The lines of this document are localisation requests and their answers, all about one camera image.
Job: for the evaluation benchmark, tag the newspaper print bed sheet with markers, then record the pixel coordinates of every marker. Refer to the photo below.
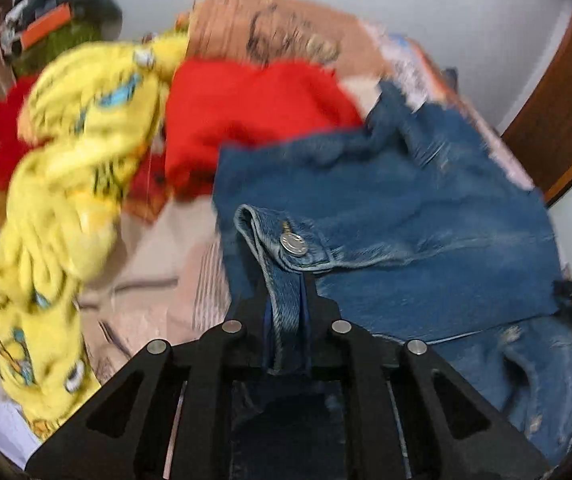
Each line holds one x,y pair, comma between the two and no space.
165,276

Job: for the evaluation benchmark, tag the red garment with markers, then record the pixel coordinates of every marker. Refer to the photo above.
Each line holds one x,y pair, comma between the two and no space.
246,120

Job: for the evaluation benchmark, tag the yellow cartoon print garment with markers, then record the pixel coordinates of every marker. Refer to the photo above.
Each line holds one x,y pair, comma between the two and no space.
48,252

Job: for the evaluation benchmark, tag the blue denim jacket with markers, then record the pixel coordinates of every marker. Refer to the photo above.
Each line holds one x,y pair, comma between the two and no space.
416,233

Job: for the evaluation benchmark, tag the orange box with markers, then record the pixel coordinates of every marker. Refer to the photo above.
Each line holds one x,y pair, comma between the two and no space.
45,24

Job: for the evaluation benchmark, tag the brown wooden door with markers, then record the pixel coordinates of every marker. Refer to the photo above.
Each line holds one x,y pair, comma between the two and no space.
541,134

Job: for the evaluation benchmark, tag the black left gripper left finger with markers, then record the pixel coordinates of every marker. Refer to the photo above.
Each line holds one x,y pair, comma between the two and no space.
166,414

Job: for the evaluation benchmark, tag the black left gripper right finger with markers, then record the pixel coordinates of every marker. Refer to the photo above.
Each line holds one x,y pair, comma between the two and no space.
407,413

